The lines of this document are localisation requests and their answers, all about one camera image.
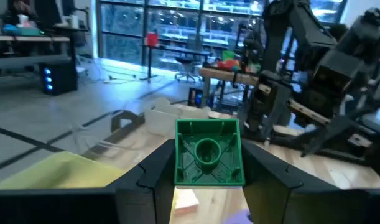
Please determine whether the black mesh office chair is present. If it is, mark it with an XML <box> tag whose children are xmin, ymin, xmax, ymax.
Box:
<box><xmin>174</xmin><ymin>55</ymin><xmax>197</xmax><ymax>83</ymax></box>

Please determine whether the red toy tray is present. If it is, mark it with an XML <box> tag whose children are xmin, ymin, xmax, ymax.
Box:
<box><xmin>216</xmin><ymin>58</ymin><xmax>241</xmax><ymax>72</ymax></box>

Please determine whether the red-white playing card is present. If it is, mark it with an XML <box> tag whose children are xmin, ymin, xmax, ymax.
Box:
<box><xmin>174</xmin><ymin>188</ymin><xmax>200</xmax><ymax>216</ymax></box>

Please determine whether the wooden desk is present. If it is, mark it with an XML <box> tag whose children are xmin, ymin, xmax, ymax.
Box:
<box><xmin>0</xmin><ymin>34</ymin><xmax>72</xmax><ymax>71</ymax></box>

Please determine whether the computer tower with blue lights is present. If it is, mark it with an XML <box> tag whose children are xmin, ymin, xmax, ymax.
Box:
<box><xmin>39</xmin><ymin>61</ymin><xmax>78</xmax><ymax>96</ymax></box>

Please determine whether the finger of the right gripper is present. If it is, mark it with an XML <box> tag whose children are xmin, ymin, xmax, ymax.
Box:
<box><xmin>300</xmin><ymin>116</ymin><xmax>364</xmax><ymax>158</ymax></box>

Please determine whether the wooden background table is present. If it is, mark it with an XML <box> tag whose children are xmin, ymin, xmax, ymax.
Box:
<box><xmin>198</xmin><ymin>67</ymin><xmax>261</xmax><ymax>108</ymax></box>

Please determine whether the black desk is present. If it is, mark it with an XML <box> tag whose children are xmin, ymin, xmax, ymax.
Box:
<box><xmin>139</xmin><ymin>43</ymin><xmax>213</xmax><ymax>82</ymax></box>

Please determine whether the yellow translucent plastic bin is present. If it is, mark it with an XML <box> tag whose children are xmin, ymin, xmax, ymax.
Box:
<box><xmin>0</xmin><ymin>151</ymin><xmax>127</xmax><ymax>191</ymax></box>

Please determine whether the red box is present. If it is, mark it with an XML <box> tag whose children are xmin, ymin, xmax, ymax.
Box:
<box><xmin>145</xmin><ymin>32</ymin><xmax>159</xmax><ymax>48</ymax></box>

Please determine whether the black computer tower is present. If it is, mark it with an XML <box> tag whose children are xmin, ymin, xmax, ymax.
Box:
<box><xmin>187</xmin><ymin>87</ymin><xmax>205</xmax><ymax>109</ymax></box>

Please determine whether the large clear plastic bin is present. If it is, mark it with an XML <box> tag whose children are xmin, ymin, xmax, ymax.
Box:
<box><xmin>73</xmin><ymin>107</ymin><xmax>147</xmax><ymax>156</ymax></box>

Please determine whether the black aluminium frame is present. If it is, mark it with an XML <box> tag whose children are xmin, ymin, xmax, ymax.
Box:
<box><xmin>110</xmin><ymin>109</ymin><xmax>146</xmax><ymax>134</ymax></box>

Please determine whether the grey plastic bin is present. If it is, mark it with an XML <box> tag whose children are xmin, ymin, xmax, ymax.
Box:
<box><xmin>144</xmin><ymin>97</ymin><xmax>213</xmax><ymax>138</ymax></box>

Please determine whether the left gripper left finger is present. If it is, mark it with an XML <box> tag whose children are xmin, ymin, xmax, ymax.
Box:
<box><xmin>0</xmin><ymin>138</ymin><xmax>177</xmax><ymax>224</ymax></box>

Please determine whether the purple foam die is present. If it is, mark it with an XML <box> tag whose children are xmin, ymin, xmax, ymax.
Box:
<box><xmin>223</xmin><ymin>208</ymin><xmax>254</xmax><ymax>224</ymax></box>

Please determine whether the dark green square brick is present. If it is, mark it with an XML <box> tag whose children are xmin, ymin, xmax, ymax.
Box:
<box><xmin>174</xmin><ymin>119</ymin><xmax>246</xmax><ymax>187</ymax></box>

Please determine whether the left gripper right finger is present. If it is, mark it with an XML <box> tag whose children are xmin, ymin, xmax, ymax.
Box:
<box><xmin>241</xmin><ymin>139</ymin><xmax>380</xmax><ymax>224</ymax></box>

